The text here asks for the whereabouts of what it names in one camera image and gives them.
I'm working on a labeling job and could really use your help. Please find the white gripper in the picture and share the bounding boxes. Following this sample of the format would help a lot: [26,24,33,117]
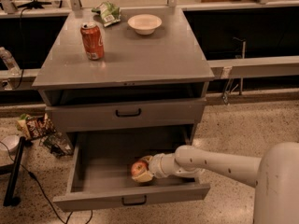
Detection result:
[132,153,175,183]

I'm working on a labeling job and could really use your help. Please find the red apple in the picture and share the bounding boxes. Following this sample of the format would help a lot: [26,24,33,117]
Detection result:
[131,161,148,177]

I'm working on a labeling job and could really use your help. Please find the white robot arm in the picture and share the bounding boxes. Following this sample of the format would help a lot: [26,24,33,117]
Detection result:
[131,142,299,224]

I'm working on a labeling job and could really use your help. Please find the open grey lower drawer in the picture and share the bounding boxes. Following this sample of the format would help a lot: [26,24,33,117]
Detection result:
[53,125,210,212]

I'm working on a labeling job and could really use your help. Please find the closed grey upper drawer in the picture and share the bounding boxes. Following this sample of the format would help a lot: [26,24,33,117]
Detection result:
[46,99,206,133]

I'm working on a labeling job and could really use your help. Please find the grey drawer cabinet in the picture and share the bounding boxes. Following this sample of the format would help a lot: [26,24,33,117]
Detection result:
[33,7,214,144]

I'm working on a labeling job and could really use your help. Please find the dark snack bag on floor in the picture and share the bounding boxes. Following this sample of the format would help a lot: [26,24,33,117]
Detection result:
[41,133,73,158]

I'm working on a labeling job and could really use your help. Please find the brown snack bag on floor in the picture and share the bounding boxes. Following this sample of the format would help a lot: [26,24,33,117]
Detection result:
[16,114,56,140]

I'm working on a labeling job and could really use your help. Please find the orange soda can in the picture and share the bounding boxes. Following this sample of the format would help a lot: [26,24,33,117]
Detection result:
[80,22,104,60]

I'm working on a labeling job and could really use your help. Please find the white round floor object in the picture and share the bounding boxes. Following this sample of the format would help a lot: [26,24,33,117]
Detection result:
[0,135,20,152]

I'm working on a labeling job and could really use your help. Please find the black stand leg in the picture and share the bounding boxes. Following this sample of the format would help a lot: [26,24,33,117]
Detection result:
[1,137,25,206]

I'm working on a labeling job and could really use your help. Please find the white bowl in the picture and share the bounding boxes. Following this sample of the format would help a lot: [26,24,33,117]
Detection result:
[128,14,162,35]

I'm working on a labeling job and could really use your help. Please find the green chip bag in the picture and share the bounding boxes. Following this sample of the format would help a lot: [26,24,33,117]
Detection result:
[92,1,121,27]

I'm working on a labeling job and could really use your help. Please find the clear plastic bottle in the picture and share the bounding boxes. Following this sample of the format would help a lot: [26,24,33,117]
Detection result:
[0,47,21,77]

